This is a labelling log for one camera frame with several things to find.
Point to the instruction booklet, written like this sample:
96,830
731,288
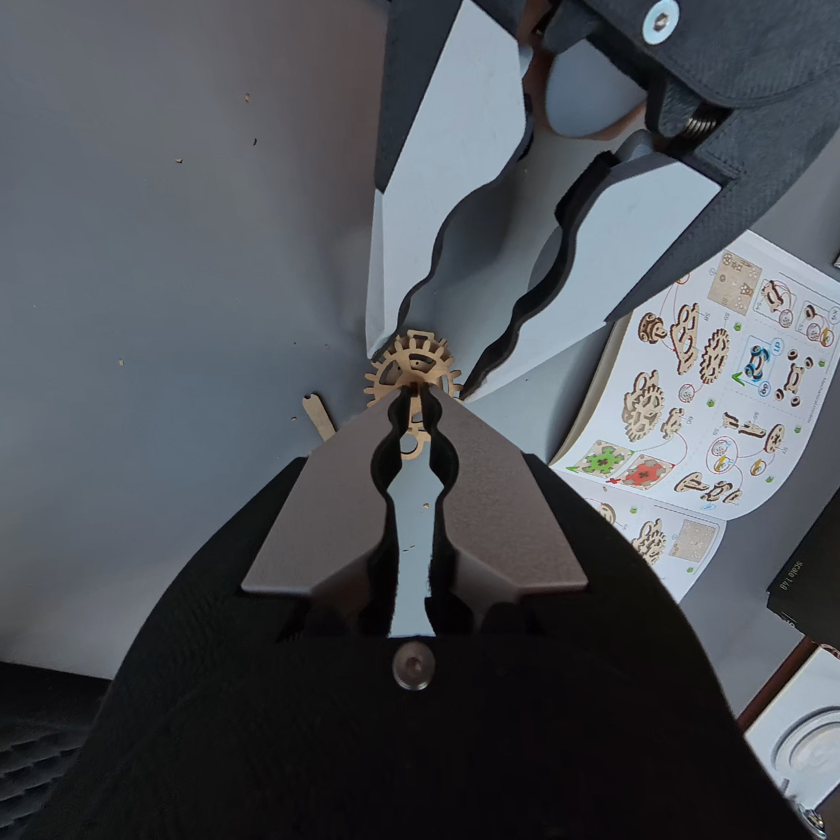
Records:
689,407

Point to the wooden gear assembly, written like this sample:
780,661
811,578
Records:
394,359

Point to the grey desk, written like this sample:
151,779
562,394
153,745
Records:
164,262

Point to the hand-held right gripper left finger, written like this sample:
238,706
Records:
308,525

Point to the black kit box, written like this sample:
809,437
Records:
814,564

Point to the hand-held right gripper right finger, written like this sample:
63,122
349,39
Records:
518,525

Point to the black quilted pad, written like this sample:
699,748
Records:
39,754

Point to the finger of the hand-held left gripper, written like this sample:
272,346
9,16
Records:
453,131
623,249

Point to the small wooden stick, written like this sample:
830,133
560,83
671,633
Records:
317,413

